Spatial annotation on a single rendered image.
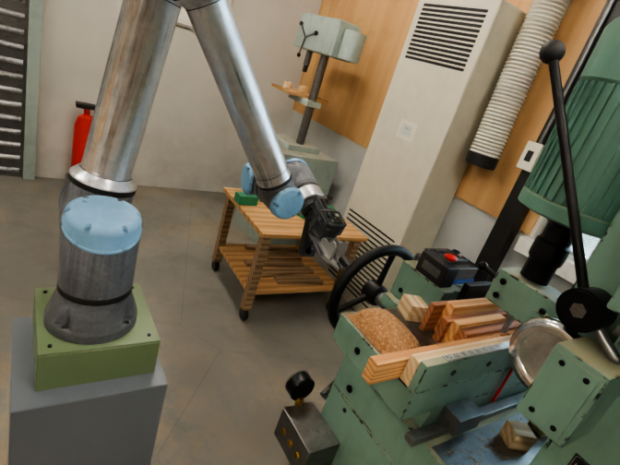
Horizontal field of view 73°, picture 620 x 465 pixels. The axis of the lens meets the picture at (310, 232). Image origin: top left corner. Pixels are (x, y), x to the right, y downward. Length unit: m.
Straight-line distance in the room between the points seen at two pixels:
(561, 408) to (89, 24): 3.25
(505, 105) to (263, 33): 2.13
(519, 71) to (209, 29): 1.64
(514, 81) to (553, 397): 1.78
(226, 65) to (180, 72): 2.61
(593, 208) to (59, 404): 1.04
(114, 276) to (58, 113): 2.59
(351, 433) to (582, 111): 0.71
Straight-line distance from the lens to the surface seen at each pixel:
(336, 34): 2.88
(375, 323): 0.79
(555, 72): 0.76
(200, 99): 3.61
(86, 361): 1.04
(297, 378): 0.98
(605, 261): 0.77
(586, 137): 0.77
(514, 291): 0.87
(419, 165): 2.33
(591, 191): 0.77
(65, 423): 1.10
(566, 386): 0.67
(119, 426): 1.15
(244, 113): 0.96
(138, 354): 1.06
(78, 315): 1.01
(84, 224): 0.92
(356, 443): 0.95
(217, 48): 0.92
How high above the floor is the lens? 1.32
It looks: 22 degrees down
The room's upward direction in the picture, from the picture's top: 18 degrees clockwise
